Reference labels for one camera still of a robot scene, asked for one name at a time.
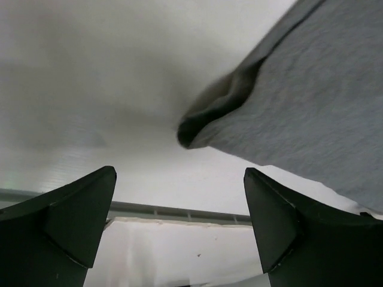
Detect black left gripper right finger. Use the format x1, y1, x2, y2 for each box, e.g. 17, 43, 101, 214
244, 168, 382, 287

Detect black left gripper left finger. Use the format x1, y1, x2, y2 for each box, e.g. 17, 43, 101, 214
1, 166, 117, 287

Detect grey drawstring shorts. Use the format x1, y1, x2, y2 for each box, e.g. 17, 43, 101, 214
177, 1, 382, 212

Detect front aluminium frame rail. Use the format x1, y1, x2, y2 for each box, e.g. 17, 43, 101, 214
1, 188, 252, 226

